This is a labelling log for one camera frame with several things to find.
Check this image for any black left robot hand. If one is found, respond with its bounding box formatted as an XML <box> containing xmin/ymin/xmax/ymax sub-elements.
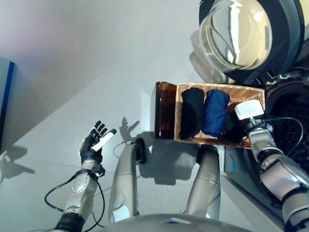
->
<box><xmin>79</xmin><ymin>120</ymin><xmax>117</xmax><ymax>161</ymax></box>

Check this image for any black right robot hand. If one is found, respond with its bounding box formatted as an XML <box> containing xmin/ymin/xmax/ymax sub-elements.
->
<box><xmin>233</xmin><ymin>100</ymin><xmax>266</xmax><ymax>126</ymax></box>

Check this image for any black cloth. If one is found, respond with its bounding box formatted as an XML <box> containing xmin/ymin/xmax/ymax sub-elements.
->
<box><xmin>221</xmin><ymin>113</ymin><xmax>249</xmax><ymax>144</ymax></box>
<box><xmin>180</xmin><ymin>87</ymin><xmax>205</xmax><ymax>140</ymax></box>

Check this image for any blue cloth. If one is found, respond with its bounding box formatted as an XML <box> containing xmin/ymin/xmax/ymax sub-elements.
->
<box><xmin>201</xmin><ymin>88</ymin><xmax>230</xmax><ymax>137</ymax></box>

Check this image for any grey washing machine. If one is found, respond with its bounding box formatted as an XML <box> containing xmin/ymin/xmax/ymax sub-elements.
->
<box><xmin>223</xmin><ymin>70</ymin><xmax>309</xmax><ymax>218</ymax></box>

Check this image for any round glass washing machine door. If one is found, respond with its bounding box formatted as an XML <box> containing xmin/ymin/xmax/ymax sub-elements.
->
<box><xmin>189</xmin><ymin>0</ymin><xmax>305</xmax><ymax>84</ymax></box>

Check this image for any rectangular wicker basket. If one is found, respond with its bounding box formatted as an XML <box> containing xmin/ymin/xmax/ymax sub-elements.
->
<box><xmin>173</xmin><ymin>82</ymin><xmax>266</xmax><ymax>149</ymax></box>

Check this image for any left robot leg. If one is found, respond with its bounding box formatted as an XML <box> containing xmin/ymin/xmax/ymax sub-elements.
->
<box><xmin>107</xmin><ymin>137</ymin><xmax>146</xmax><ymax>224</ymax></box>

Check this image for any robot leg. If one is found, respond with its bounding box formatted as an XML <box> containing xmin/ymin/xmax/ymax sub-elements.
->
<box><xmin>184</xmin><ymin>146</ymin><xmax>222</xmax><ymax>219</ymax></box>
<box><xmin>107</xmin><ymin>137</ymin><xmax>146</xmax><ymax>224</ymax></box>

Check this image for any right robot leg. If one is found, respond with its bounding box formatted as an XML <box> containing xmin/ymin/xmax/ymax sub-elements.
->
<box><xmin>184</xmin><ymin>146</ymin><xmax>222</xmax><ymax>219</ymax></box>

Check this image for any grey cabinet panel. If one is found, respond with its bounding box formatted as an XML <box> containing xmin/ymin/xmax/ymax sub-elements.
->
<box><xmin>0</xmin><ymin>57</ymin><xmax>16</xmax><ymax>152</ymax></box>

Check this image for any grey robot torso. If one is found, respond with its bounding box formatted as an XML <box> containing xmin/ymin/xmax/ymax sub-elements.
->
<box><xmin>96</xmin><ymin>214</ymin><xmax>254</xmax><ymax>232</ymax></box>

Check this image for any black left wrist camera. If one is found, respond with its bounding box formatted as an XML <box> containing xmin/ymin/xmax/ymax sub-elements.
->
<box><xmin>91</xmin><ymin>164</ymin><xmax>106</xmax><ymax>177</ymax></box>

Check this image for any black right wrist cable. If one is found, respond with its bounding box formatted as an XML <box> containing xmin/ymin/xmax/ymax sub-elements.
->
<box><xmin>262</xmin><ymin>116</ymin><xmax>304</xmax><ymax>158</ymax></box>

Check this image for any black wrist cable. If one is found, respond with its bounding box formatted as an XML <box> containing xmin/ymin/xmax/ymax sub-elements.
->
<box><xmin>44</xmin><ymin>169</ymin><xmax>106</xmax><ymax>229</ymax></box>
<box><xmin>262</xmin><ymin>116</ymin><xmax>304</xmax><ymax>158</ymax></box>

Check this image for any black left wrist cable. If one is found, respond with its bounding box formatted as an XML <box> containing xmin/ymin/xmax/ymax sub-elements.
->
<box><xmin>44</xmin><ymin>169</ymin><xmax>106</xmax><ymax>229</ymax></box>

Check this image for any white appliance enclosure panel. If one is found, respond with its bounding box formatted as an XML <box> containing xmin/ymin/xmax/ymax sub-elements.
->
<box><xmin>221</xmin><ymin>174</ymin><xmax>285</xmax><ymax>232</ymax></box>

